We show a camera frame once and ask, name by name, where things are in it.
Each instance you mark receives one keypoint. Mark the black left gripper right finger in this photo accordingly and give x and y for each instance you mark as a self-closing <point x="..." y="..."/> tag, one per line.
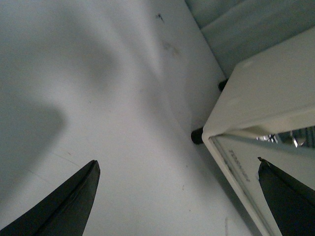
<point x="291" y="202"/>

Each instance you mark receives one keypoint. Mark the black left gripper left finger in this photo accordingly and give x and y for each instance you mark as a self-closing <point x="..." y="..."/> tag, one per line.
<point x="65" y="211"/>

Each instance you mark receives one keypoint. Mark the oven glass door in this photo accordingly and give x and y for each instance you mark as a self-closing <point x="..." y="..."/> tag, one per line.
<point x="237" y="158"/>

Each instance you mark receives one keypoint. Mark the cream Toshiba toaster oven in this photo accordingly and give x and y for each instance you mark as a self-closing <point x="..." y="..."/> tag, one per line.
<point x="271" y="94"/>

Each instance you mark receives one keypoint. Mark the grey curtain backdrop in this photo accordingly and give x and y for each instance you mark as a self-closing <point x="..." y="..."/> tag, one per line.
<point x="238" y="29"/>

